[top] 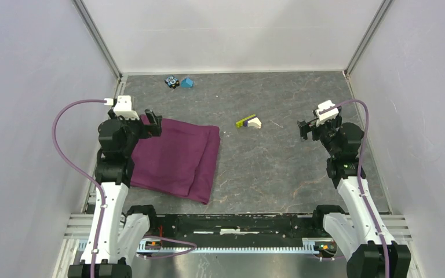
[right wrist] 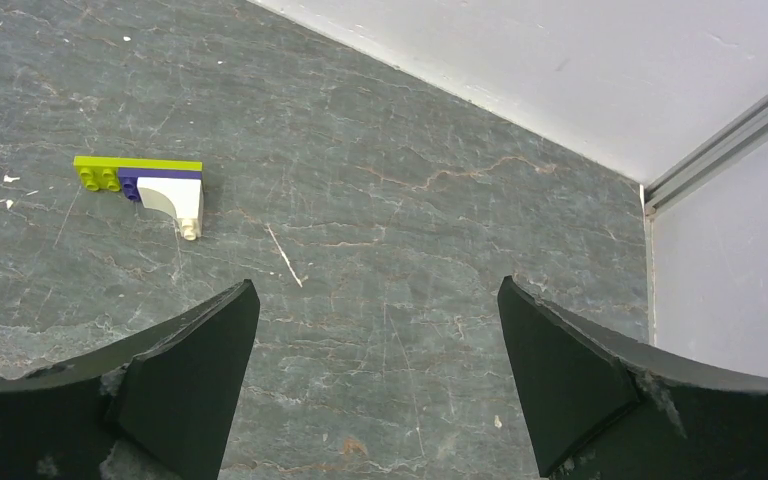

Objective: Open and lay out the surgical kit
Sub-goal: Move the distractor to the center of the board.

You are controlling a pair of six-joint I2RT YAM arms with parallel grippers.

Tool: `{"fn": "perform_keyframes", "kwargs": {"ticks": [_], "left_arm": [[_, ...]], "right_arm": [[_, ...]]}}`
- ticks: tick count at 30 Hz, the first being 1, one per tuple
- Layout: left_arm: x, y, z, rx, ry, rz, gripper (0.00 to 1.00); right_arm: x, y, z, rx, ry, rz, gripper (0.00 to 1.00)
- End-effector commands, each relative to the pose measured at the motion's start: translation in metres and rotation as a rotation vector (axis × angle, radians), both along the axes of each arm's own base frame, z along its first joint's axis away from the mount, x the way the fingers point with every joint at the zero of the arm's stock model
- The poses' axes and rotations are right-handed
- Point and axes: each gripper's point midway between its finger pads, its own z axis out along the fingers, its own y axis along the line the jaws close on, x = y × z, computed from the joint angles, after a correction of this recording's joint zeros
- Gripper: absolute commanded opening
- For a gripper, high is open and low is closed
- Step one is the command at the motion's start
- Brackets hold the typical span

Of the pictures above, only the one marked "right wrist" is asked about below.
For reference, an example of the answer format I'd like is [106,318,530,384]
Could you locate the aluminium corner frame rail right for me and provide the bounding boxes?
[642,94,768,216]

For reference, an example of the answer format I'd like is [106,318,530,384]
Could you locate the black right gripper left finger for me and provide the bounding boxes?
[0,280,260,479]

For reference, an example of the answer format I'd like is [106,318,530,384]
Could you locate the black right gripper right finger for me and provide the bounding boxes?
[497,277,768,479]

